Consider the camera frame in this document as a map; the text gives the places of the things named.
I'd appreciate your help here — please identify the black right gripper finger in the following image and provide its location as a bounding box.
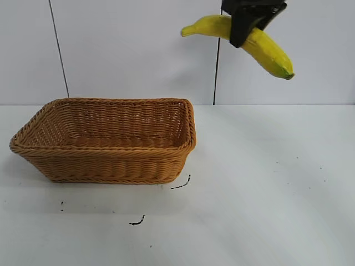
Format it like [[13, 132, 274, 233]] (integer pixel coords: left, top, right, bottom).
[[229, 9, 267, 49], [256, 2, 288, 30]]

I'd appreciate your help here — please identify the brown woven wicker basket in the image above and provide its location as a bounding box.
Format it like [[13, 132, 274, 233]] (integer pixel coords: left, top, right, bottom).
[[9, 96, 198, 184]]

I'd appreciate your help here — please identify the yellow banana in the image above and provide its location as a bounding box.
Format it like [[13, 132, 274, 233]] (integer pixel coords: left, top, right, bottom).
[[181, 14, 296, 81]]

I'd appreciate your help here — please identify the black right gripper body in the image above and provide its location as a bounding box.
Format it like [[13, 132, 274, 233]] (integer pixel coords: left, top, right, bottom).
[[221, 0, 287, 14]]

